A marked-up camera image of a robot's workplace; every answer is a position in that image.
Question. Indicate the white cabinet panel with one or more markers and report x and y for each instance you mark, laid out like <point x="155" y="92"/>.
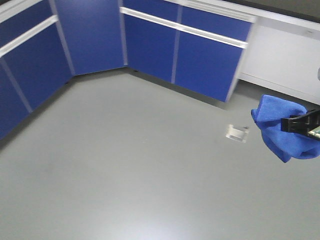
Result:
<point x="283" y="55"/>

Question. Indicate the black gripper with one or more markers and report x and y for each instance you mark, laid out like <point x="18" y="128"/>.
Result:
<point x="307" y="124"/>

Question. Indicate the blue lower cabinets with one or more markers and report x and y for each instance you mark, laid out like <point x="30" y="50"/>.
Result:
<point x="44" y="43"/>

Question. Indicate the blue microfiber cloth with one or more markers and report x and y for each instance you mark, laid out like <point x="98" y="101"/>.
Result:
<point x="285" y="145"/>

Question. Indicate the clear floor object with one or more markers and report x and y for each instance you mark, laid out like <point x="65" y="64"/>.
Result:
<point x="237" y="133"/>

